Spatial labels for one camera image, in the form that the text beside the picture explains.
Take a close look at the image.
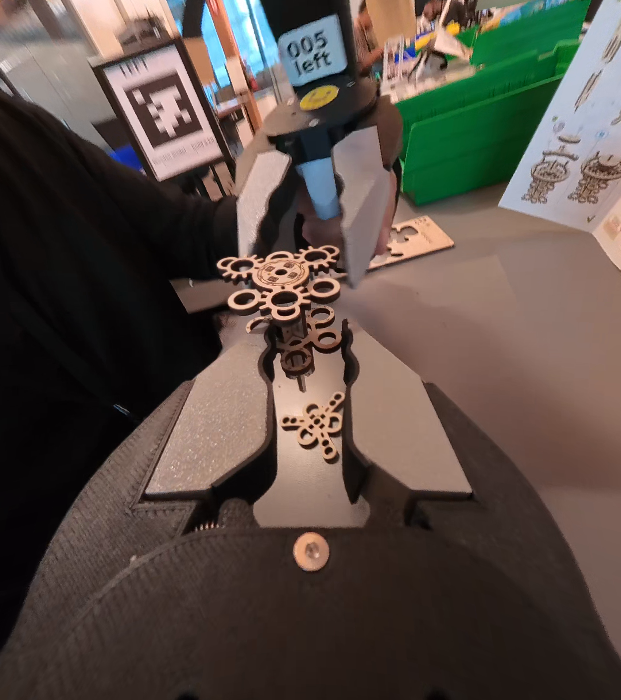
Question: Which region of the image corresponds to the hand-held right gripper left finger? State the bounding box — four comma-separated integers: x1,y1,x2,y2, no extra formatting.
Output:
143,320,281,501

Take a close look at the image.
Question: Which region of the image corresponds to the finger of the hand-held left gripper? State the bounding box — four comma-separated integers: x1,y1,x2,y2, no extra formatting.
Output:
235,149,293,259
331,127,394,289

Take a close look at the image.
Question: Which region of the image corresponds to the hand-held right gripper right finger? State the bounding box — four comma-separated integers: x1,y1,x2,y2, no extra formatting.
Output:
340,319,474,503

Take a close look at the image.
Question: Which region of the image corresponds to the small wooden cross-shaped part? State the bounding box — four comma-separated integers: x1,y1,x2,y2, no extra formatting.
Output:
281,391,346,463

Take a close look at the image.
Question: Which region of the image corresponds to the wooden gear model assembly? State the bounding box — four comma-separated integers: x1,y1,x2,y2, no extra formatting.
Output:
216,245,344,393

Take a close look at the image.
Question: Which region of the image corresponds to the person's left forearm black sleeve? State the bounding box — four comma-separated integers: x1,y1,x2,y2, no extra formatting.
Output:
42,139,242,285

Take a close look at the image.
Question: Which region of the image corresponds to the wooden laser-cut parts sheet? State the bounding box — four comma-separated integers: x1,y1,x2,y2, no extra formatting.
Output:
368,215,455,272

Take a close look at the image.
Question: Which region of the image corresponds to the person's left hand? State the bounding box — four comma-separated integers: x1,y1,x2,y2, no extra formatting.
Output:
295,188,394,258

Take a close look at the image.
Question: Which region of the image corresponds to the large green plastic bin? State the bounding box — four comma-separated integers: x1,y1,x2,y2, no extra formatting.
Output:
394,41,583,207

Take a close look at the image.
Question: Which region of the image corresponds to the black white marker sign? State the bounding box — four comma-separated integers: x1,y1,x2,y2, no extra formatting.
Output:
93,38,236,183

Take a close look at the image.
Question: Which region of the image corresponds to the small green plastic bin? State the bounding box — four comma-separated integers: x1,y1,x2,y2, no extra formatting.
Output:
470,0,591,67

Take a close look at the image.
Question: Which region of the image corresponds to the folded paper instruction sheet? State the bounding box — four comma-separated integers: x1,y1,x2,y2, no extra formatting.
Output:
499,0,621,308

